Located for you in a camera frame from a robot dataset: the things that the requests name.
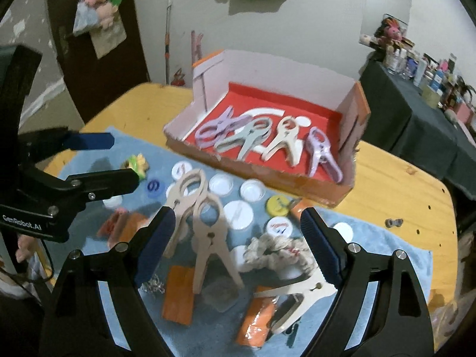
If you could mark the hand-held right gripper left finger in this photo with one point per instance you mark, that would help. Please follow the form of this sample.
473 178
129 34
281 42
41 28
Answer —
158 245

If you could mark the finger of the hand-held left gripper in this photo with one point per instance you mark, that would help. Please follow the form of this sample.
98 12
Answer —
93 141
108 184

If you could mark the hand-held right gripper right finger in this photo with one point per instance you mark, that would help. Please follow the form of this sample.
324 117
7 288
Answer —
319 245

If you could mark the beige plastic clothespin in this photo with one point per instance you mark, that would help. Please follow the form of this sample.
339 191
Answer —
284 141
186 193
210 245
308 290

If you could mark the light purple plastic clothespin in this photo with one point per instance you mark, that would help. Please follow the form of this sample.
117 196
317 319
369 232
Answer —
319 152
214 130

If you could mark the grey green plastic clothespin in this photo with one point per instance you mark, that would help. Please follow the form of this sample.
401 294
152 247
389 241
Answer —
247 139

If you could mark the orange and white cardboard box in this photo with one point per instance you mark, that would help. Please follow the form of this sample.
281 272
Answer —
260 67

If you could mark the person's left hand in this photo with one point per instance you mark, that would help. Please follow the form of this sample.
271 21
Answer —
24 249

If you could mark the green yellow flower toy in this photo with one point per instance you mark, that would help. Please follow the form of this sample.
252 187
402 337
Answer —
137 165

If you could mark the orange snack packet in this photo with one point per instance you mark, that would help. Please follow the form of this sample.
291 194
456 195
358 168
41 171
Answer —
178 297
256 323
302 209
122 227

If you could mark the blue bottle cap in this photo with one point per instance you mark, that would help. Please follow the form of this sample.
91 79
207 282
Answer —
154 187

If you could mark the yellow bottle cap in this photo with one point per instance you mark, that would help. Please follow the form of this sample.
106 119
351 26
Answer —
279 205

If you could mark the small metal fitting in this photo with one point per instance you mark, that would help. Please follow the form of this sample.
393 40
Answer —
395 222

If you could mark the small clear plastic bag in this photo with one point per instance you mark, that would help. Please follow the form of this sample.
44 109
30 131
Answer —
221 295

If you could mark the dark brown door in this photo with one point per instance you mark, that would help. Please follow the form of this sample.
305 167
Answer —
130 63

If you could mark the brown paper sheet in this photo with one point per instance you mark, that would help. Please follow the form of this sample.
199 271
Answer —
109 41

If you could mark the light blue towel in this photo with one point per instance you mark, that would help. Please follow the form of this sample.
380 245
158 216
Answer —
215 331

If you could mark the small red floor item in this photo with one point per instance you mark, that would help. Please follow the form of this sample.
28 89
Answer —
178 78

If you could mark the broom stick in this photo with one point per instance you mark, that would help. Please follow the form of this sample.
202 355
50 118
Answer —
168 37

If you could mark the red paper sheet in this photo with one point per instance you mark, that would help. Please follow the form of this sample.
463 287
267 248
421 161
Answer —
316 115

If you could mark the clear bag of plush toys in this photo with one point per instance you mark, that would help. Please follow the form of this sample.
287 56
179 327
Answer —
96 5

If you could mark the table with dark cloth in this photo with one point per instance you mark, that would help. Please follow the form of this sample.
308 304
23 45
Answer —
409 119

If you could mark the cluster of cosmetic bottles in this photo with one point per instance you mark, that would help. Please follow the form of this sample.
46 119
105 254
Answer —
427 74

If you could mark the pink plush toy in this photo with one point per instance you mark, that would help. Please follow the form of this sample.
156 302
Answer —
390 31

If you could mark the tall wall mirror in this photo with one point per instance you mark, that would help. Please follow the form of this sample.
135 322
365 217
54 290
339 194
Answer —
386 3

